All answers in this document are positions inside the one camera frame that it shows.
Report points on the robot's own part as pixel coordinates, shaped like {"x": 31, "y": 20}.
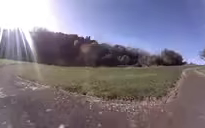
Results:
{"x": 61, "y": 126}

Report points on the grass field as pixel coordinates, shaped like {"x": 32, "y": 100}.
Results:
{"x": 103, "y": 78}

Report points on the wood of dark trees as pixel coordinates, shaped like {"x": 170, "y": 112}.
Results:
{"x": 83, "y": 50}

